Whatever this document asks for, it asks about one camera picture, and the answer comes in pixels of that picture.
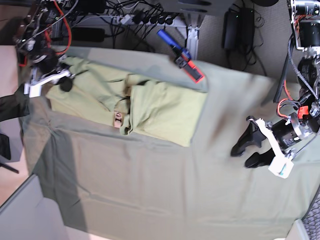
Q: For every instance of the dark green garment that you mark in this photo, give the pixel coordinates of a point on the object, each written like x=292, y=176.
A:
x=15, y=105

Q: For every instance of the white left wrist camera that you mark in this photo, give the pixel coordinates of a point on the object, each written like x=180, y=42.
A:
x=281, y=166

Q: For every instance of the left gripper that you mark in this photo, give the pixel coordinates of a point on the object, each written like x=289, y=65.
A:
x=287, y=133

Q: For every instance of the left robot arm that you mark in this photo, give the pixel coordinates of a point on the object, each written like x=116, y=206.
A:
x=297, y=95

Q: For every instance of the blue clamp at centre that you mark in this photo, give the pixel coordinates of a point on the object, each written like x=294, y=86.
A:
x=183, y=58

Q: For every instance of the black power brick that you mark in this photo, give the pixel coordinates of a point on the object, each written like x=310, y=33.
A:
x=87, y=34

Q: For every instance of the white power strip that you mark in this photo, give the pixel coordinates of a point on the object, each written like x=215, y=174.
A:
x=149, y=19

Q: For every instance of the white bin at left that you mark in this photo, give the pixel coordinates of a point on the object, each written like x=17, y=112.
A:
x=28, y=215

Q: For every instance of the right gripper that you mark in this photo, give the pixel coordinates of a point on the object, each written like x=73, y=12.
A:
x=51, y=65

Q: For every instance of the light yellow-green T-shirt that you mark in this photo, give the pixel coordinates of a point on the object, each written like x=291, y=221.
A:
x=130, y=102

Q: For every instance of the aluminium table leg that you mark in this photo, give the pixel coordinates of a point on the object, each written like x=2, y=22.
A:
x=190, y=32

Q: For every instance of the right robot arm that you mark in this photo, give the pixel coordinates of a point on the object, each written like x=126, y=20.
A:
x=33, y=45

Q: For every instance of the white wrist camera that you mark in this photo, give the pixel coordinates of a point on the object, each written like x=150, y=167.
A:
x=281, y=166
x=32, y=91

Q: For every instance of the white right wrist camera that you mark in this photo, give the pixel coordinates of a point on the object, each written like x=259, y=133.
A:
x=32, y=91

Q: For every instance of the black adapter box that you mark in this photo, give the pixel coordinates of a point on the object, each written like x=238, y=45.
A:
x=238, y=29

